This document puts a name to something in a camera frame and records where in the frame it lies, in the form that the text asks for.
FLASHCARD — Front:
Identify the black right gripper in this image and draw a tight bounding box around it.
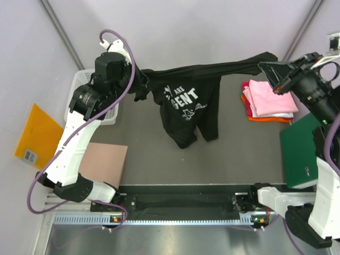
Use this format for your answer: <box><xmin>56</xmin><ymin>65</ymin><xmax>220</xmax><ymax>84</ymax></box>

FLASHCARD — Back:
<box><xmin>258</xmin><ymin>49</ymin><xmax>338</xmax><ymax>122</ymax></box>

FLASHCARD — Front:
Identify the black printed t-shirt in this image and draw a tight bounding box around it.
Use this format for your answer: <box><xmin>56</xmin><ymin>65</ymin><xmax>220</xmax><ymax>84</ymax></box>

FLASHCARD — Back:
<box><xmin>129</xmin><ymin>52</ymin><xmax>278</xmax><ymax>149</ymax></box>

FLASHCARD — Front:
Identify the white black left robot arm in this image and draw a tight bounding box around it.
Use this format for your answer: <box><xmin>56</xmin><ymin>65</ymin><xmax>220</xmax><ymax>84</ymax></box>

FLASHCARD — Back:
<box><xmin>35</xmin><ymin>39</ymin><xmax>135</xmax><ymax>211</ymax></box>

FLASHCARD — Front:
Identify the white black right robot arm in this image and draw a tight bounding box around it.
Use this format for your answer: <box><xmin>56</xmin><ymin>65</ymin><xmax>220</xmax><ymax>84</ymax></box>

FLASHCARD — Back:
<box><xmin>248</xmin><ymin>53</ymin><xmax>339</xmax><ymax>249</ymax></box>

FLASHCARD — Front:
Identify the light pink folded t-shirt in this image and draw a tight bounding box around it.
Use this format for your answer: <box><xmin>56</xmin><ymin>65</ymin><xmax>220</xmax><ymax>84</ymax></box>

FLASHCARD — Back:
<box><xmin>249</xmin><ymin>80</ymin><xmax>299</xmax><ymax>117</ymax></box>

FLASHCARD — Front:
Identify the white perforated plastic basket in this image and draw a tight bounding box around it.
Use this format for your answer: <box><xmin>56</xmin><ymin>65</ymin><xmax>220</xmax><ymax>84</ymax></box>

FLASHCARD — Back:
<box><xmin>64</xmin><ymin>69</ymin><xmax>115</xmax><ymax>121</ymax></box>

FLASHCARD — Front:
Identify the magenta folded t-shirt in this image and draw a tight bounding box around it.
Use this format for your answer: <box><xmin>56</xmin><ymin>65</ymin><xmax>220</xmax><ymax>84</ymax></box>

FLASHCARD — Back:
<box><xmin>241</xmin><ymin>81</ymin><xmax>253</xmax><ymax>118</ymax></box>

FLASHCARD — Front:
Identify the white folded t-shirt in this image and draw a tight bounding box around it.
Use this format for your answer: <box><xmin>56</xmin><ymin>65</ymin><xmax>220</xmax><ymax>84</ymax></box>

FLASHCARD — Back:
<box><xmin>251</xmin><ymin>98</ymin><xmax>293</xmax><ymax>118</ymax></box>

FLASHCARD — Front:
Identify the orange folded t-shirt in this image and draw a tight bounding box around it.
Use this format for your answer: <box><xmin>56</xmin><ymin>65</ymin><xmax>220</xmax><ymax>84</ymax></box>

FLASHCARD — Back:
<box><xmin>241</xmin><ymin>95</ymin><xmax>293</xmax><ymax>123</ymax></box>

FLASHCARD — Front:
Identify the pink cardboard sheet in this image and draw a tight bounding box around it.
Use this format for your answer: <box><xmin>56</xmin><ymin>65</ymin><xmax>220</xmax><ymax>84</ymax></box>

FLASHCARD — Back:
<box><xmin>79</xmin><ymin>142</ymin><xmax>128</xmax><ymax>188</ymax></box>

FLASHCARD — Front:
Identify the orange padded envelope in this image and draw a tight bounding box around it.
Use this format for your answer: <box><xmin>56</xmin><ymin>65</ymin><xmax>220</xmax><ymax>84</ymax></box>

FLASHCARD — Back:
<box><xmin>14</xmin><ymin>104</ymin><xmax>63</xmax><ymax>169</ymax></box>

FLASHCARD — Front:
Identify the green ring binder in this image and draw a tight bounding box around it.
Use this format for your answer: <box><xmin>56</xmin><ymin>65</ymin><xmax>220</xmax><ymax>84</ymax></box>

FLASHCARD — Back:
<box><xmin>279</xmin><ymin>114</ymin><xmax>320</xmax><ymax>189</ymax></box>

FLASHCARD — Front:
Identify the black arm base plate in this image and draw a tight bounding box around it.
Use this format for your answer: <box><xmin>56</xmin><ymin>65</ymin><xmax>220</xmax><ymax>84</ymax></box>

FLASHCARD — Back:
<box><xmin>90</xmin><ymin>184</ymin><xmax>290</xmax><ymax>220</ymax></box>

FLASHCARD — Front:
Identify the grey slotted cable duct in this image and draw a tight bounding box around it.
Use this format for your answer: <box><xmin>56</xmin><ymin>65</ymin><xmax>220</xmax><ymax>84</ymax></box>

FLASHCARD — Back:
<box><xmin>53</xmin><ymin>214</ymin><xmax>269</xmax><ymax>226</ymax></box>

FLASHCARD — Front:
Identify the aluminium rail frame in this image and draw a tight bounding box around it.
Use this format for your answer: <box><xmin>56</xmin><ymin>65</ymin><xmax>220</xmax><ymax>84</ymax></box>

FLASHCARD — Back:
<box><xmin>35</xmin><ymin>193</ymin><xmax>329</xmax><ymax>254</ymax></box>

